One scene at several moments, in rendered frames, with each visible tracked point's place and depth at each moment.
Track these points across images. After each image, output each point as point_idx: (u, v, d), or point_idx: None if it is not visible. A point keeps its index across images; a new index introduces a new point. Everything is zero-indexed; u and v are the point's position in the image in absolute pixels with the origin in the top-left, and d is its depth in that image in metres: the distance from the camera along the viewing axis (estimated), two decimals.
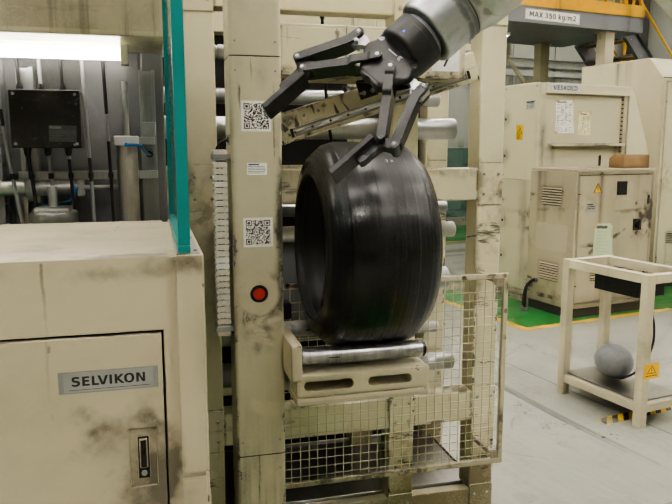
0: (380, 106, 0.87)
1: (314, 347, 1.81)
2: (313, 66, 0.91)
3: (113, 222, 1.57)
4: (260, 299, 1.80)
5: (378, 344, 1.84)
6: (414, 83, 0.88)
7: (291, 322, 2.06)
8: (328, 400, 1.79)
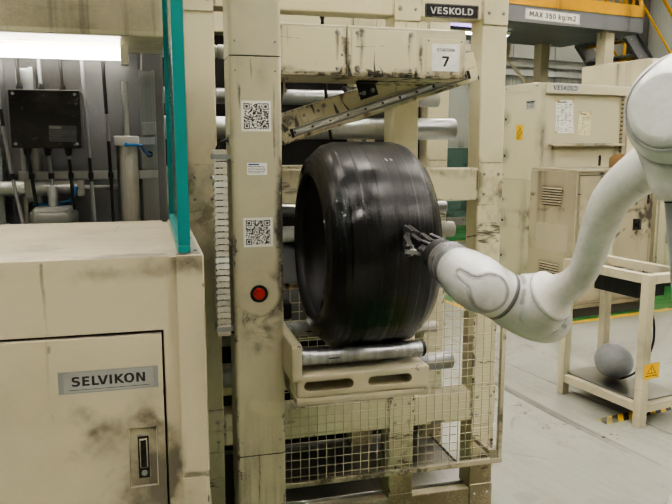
0: None
1: (314, 347, 1.81)
2: (415, 246, 1.59)
3: (113, 222, 1.57)
4: (260, 299, 1.80)
5: (378, 344, 1.84)
6: None
7: (291, 323, 2.06)
8: (328, 400, 1.79)
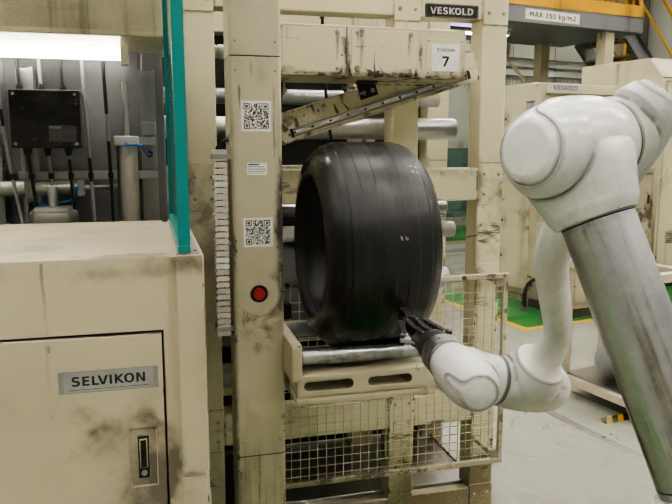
0: None
1: (316, 363, 1.79)
2: (409, 331, 1.65)
3: (113, 222, 1.57)
4: (260, 299, 1.80)
5: (378, 359, 1.84)
6: None
7: None
8: (328, 400, 1.79)
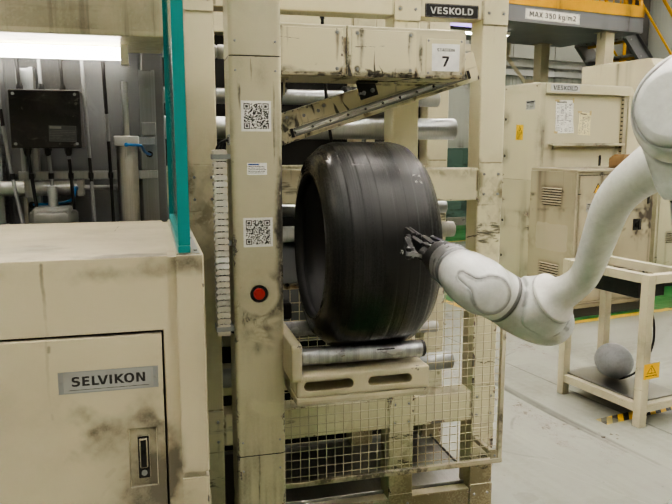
0: None
1: (316, 351, 1.79)
2: (416, 248, 1.58)
3: (113, 222, 1.57)
4: (260, 299, 1.80)
5: (380, 352, 1.83)
6: None
7: (292, 330, 2.05)
8: (328, 400, 1.79)
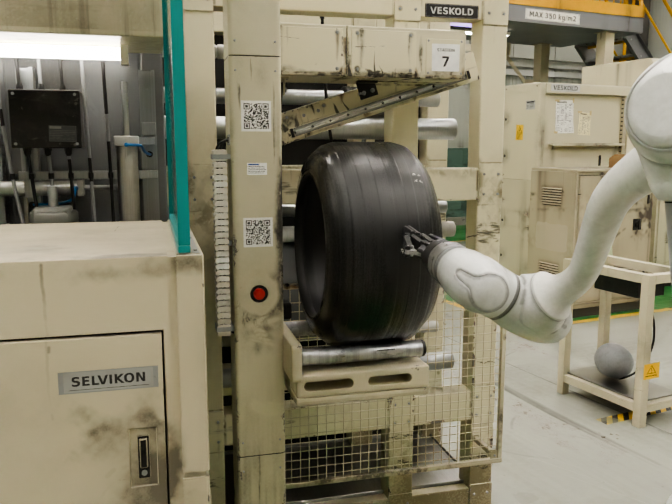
0: None
1: (316, 352, 1.79)
2: (415, 246, 1.59)
3: (113, 222, 1.57)
4: (260, 299, 1.80)
5: (380, 352, 1.83)
6: None
7: (292, 331, 2.05)
8: (328, 400, 1.79)
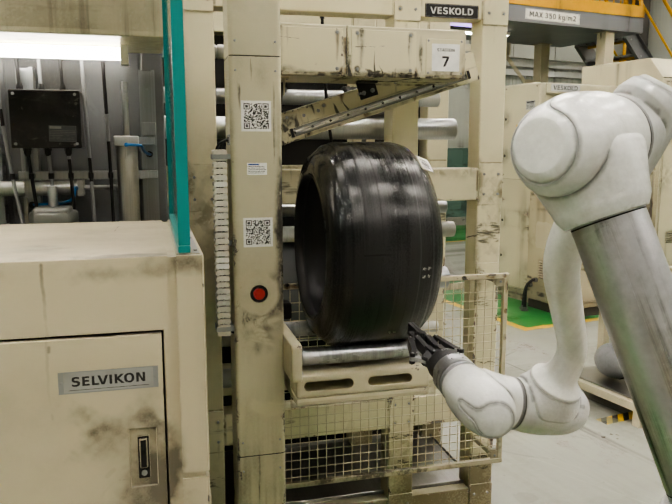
0: None
1: (316, 364, 1.79)
2: (419, 348, 1.59)
3: (113, 222, 1.57)
4: (260, 299, 1.80)
5: (377, 359, 1.85)
6: None
7: None
8: (328, 400, 1.79)
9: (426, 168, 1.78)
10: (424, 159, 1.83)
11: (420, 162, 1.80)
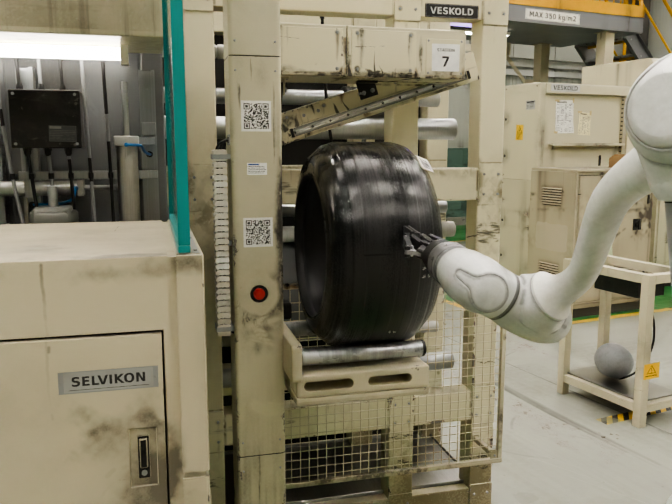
0: None
1: (316, 364, 1.79)
2: (414, 246, 1.59)
3: (113, 222, 1.57)
4: (260, 299, 1.80)
5: (377, 359, 1.85)
6: None
7: None
8: (328, 400, 1.79)
9: (426, 168, 1.79)
10: (424, 159, 1.83)
11: (420, 161, 1.80)
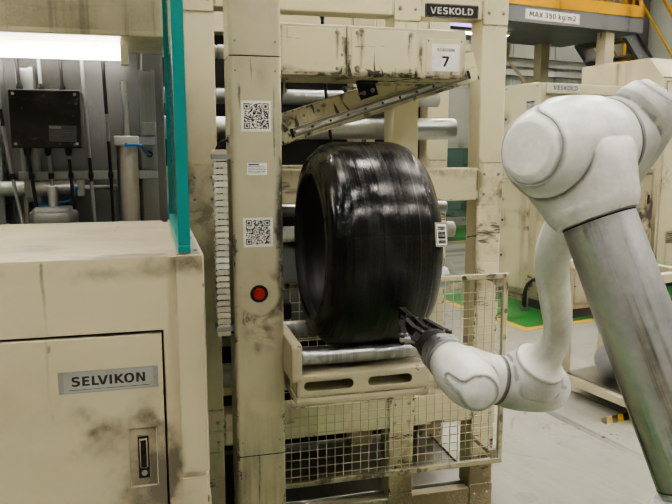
0: None
1: None
2: (409, 330, 1.65)
3: (113, 222, 1.57)
4: (260, 299, 1.80)
5: (375, 343, 1.86)
6: None
7: (290, 322, 2.08)
8: (328, 400, 1.79)
9: (440, 243, 1.71)
10: (443, 224, 1.72)
11: (437, 234, 1.71)
